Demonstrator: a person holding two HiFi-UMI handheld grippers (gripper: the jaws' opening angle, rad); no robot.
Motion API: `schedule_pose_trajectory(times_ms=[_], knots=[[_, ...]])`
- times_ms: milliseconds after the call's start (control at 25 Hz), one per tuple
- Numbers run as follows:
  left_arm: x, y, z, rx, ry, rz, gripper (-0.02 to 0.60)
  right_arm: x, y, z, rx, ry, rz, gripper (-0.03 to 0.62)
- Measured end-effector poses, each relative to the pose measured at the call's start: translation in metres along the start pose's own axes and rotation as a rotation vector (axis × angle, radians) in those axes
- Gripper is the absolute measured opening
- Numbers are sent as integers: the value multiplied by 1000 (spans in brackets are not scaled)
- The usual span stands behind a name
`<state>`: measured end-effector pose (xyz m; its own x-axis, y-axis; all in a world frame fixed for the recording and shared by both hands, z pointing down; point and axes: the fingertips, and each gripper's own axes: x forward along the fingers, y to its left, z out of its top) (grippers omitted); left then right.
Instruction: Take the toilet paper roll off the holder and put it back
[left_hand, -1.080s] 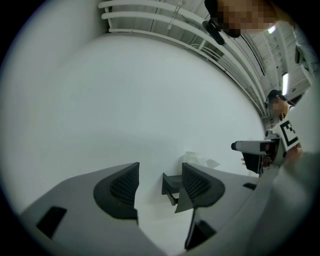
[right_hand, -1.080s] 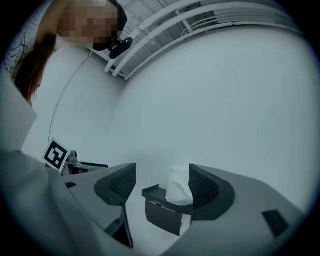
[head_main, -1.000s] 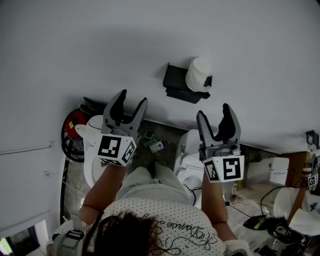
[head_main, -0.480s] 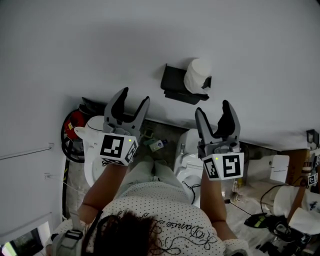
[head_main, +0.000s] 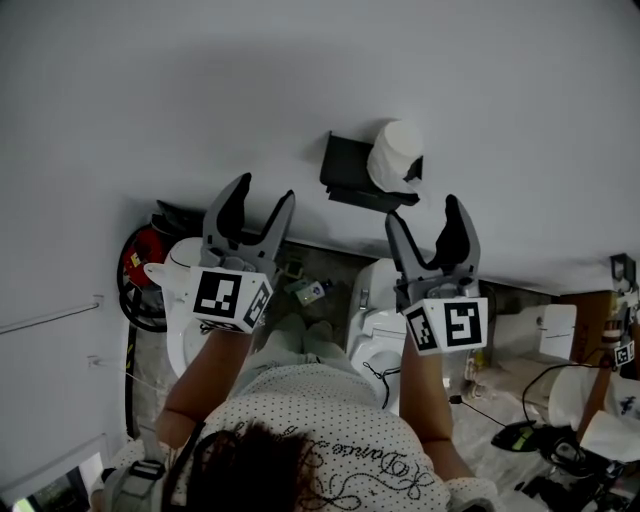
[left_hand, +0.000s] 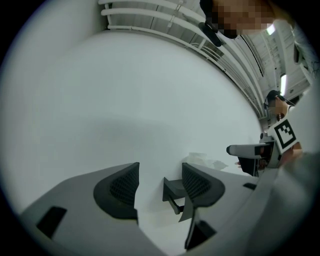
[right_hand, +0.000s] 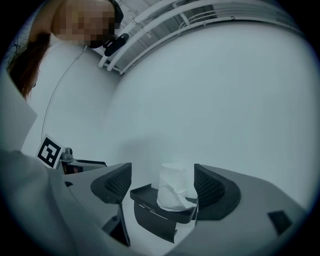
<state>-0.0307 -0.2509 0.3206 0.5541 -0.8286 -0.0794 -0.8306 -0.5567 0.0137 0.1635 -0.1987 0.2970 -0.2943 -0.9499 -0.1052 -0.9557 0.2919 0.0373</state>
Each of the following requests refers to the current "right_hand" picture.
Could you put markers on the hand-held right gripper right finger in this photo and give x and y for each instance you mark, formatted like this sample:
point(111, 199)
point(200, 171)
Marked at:
point(225, 192)

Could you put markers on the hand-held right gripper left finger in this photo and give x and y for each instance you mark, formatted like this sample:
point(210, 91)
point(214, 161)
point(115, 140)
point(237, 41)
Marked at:
point(110, 183)

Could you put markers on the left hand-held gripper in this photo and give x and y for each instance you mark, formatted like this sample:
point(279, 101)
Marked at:
point(48, 151)

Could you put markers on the white toilet paper roll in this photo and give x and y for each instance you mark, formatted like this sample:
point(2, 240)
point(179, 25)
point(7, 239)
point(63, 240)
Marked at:
point(172, 190)

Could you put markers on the person's white dotted shirt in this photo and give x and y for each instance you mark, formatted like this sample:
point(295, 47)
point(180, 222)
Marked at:
point(21, 37)

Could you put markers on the person's face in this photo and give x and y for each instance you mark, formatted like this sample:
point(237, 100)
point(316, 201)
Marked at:
point(82, 22)

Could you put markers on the white ceiling pipe bundle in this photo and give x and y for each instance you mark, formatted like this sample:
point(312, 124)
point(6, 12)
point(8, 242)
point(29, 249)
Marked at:
point(175, 17)

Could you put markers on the black head camera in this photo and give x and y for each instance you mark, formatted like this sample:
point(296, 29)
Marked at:
point(116, 45)

